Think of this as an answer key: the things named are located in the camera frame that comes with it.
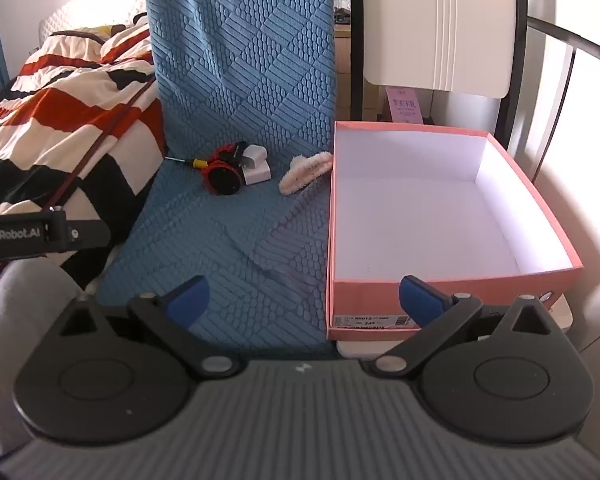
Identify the white chair with black frame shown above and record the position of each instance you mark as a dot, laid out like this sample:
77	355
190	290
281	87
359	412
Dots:
430	35

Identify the striped red black white blanket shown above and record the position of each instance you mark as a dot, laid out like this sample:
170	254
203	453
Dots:
55	110

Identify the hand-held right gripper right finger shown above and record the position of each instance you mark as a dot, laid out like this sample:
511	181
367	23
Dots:
420	301

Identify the person's grey trouser leg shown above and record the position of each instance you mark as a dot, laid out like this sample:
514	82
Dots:
25	300

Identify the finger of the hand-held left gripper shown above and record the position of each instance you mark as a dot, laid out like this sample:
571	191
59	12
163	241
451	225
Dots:
87	233

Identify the pink shoe box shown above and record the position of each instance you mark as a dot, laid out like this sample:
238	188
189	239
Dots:
360	300

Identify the red and black figurine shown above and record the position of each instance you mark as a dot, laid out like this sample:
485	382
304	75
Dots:
222	177

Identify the white fluffy hair clip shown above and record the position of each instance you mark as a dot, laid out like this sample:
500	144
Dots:
300	172

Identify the blue textured chair cover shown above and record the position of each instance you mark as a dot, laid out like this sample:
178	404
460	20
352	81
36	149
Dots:
240	60

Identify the white quilted pillow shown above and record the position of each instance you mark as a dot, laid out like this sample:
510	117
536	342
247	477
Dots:
80	15

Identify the thin brown rod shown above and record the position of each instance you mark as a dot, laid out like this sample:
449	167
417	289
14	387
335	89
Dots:
105	132

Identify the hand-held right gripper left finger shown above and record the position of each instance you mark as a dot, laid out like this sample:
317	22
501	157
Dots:
190	296

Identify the small pink printed carton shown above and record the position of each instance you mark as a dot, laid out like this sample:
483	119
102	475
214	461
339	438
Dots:
404	105

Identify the black metal rail frame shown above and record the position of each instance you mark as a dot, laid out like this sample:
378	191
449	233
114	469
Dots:
570	35

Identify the white charger plug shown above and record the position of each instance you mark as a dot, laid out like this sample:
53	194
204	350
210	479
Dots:
257	172

